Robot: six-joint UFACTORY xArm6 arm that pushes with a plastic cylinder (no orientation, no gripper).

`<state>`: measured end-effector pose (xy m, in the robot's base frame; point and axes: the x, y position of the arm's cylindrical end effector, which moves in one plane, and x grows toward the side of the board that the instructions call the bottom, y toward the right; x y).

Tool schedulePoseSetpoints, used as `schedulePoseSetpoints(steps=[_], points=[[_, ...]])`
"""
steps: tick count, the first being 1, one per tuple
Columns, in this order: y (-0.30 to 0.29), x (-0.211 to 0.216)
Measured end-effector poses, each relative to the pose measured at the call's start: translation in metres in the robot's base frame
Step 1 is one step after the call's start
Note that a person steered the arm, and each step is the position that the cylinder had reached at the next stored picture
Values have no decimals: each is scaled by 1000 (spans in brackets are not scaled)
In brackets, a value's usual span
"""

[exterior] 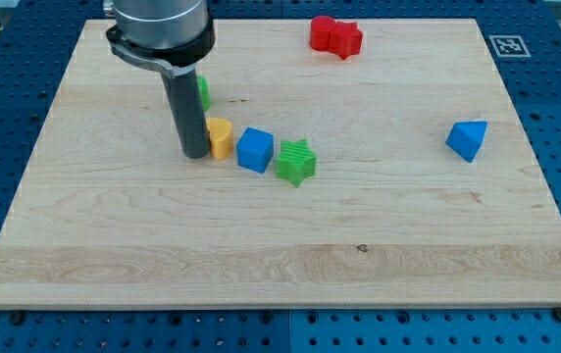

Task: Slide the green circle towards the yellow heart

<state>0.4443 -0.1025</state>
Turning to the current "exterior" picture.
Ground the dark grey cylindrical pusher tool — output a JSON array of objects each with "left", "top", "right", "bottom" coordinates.
[{"left": 162, "top": 70, "right": 211, "bottom": 159}]

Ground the green circle block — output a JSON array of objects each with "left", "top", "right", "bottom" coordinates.
[{"left": 197, "top": 76, "right": 211, "bottom": 111}]

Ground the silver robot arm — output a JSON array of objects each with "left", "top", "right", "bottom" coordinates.
[{"left": 103, "top": 0, "right": 216, "bottom": 159}]

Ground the yellow heart block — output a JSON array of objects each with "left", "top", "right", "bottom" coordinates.
[{"left": 207, "top": 118, "right": 234, "bottom": 160}]

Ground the blue cube block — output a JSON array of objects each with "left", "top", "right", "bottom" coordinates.
[{"left": 236, "top": 127, "right": 274, "bottom": 174}]

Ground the green star block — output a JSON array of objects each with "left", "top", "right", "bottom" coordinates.
[{"left": 276, "top": 139, "right": 317, "bottom": 187}]

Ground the red cylinder block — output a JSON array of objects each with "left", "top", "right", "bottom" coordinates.
[{"left": 309, "top": 16, "right": 336, "bottom": 52}]

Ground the red star block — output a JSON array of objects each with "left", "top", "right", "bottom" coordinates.
[{"left": 329, "top": 21, "right": 363, "bottom": 60}]

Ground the wooden board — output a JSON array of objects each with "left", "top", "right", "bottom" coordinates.
[{"left": 0, "top": 19, "right": 561, "bottom": 311}]

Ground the blue triangle block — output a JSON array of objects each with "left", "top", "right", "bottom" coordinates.
[{"left": 445, "top": 121, "right": 487, "bottom": 163}]

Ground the white fiducial marker tag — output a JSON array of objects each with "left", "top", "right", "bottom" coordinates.
[{"left": 489, "top": 34, "right": 531, "bottom": 58}]

